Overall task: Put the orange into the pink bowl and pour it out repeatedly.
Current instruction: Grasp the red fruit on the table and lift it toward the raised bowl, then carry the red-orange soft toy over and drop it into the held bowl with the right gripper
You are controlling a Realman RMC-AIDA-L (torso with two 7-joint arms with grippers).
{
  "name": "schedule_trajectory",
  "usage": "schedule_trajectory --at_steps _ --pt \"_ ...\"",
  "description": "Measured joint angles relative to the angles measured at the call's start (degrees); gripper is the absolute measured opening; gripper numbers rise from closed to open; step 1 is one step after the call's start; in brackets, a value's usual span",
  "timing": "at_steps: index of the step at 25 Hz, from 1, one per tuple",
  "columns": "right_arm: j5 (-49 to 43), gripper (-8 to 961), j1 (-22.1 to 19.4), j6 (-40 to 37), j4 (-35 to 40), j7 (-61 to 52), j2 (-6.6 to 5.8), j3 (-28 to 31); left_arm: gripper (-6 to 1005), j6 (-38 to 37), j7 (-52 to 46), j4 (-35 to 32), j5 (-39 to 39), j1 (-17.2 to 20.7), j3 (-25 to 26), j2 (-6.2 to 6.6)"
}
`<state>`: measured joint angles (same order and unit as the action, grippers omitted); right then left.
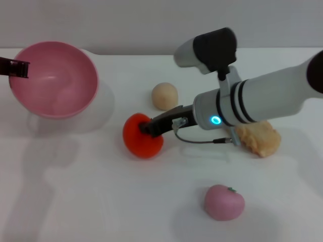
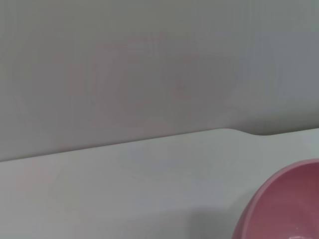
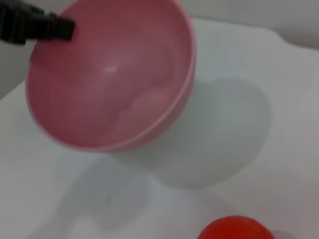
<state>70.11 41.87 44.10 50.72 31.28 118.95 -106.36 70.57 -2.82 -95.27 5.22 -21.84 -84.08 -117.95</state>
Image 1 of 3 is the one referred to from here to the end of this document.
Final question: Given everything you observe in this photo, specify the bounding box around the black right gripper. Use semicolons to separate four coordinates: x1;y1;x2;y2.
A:
139;104;197;139

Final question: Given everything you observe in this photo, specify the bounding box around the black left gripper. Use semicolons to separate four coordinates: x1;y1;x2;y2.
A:
0;56;31;80

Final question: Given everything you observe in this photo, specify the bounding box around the orange toy fruit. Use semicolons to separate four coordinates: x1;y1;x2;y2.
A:
122;112;165;159

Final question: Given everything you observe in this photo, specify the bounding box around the pink plastic bowl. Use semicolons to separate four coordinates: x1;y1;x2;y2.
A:
8;41;99;119

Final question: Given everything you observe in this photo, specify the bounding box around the beige round bun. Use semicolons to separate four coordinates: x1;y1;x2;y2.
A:
151;82;179;111

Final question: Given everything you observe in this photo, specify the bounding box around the pink toy peach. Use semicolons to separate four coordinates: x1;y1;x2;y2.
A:
203;184;245;222

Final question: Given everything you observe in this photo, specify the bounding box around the toasted bread slice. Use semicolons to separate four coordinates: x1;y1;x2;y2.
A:
236;119;282;158

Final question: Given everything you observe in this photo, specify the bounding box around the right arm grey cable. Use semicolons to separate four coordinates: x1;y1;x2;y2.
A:
172;117;240;146

